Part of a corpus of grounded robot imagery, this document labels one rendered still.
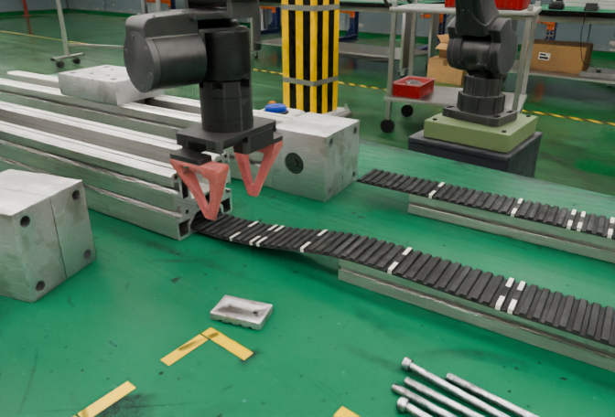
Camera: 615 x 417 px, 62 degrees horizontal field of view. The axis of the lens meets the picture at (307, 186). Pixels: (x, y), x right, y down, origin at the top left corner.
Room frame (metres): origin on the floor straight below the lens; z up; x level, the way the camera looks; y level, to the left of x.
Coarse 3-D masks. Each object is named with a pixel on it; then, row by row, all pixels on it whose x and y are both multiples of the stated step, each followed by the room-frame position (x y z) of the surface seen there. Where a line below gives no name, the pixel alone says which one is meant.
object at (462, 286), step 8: (464, 272) 0.41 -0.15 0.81; (472, 272) 0.42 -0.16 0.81; (480, 272) 0.41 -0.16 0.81; (456, 280) 0.40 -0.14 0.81; (464, 280) 0.40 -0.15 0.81; (472, 280) 0.40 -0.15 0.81; (448, 288) 0.39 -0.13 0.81; (456, 288) 0.39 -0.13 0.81; (464, 288) 0.39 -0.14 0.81; (472, 288) 0.39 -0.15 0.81; (464, 296) 0.38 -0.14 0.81
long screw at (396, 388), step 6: (396, 384) 0.30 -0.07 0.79; (396, 390) 0.30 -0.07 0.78; (402, 390) 0.29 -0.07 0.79; (408, 390) 0.29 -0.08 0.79; (408, 396) 0.29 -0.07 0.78; (414, 396) 0.29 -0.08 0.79; (420, 396) 0.29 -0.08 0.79; (420, 402) 0.28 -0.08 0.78; (426, 402) 0.28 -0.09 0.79; (426, 408) 0.28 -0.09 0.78; (432, 408) 0.28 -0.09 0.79; (438, 408) 0.28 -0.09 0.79; (438, 414) 0.27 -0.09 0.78; (444, 414) 0.27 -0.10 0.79; (450, 414) 0.27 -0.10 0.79
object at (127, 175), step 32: (0, 128) 0.72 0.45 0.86; (32, 128) 0.81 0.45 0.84; (64, 128) 0.76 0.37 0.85; (96, 128) 0.72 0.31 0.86; (0, 160) 0.73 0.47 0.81; (32, 160) 0.68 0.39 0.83; (64, 160) 0.65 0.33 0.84; (96, 160) 0.61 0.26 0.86; (128, 160) 0.58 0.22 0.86; (160, 160) 0.65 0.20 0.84; (224, 160) 0.61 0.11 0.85; (96, 192) 0.61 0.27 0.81; (128, 192) 0.58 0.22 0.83; (160, 192) 0.55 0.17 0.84; (224, 192) 0.61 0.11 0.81; (160, 224) 0.55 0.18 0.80
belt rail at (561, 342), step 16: (352, 272) 0.45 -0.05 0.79; (368, 272) 0.44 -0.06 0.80; (368, 288) 0.44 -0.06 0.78; (384, 288) 0.43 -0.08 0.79; (400, 288) 0.42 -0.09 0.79; (416, 288) 0.41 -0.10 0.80; (416, 304) 0.41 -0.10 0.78; (432, 304) 0.40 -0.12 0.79; (448, 304) 0.40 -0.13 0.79; (464, 304) 0.38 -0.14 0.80; (464, 320) 0.38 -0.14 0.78; (480, 320) 0.38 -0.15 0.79; (496, 320) 0.37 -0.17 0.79; (512, 320) 0.36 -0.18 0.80; (528, 320) 0.36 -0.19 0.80; (512, 336) 0.36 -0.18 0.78; (528, 336) 0.35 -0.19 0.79; (544, 336) 0.35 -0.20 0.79; (560, 336) 0.35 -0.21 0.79; (576, 336) 0.34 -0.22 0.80; (560, 352) 0.34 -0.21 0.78; (576, 352) 0.33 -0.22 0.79; (592, 352) 0.33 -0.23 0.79; (608, 352) 0.33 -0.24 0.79; (608, 368) 0.32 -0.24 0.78
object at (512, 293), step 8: (512, 280) 0.40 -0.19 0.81; (504, 288) 0.39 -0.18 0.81; (512, 288) 0.39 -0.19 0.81; (520, 288) 0.39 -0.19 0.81; (504, 296) 0.37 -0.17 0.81; (512, 296) 0.37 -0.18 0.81; (520, 296) 0.37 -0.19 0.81; (496, 304) 0.36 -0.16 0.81; (504, 304) 0.37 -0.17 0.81; (512, 304) 0.36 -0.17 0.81; (520, 304) 0.37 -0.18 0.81; (504, 312) 0.36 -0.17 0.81; (512, 312) 0.35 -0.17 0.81
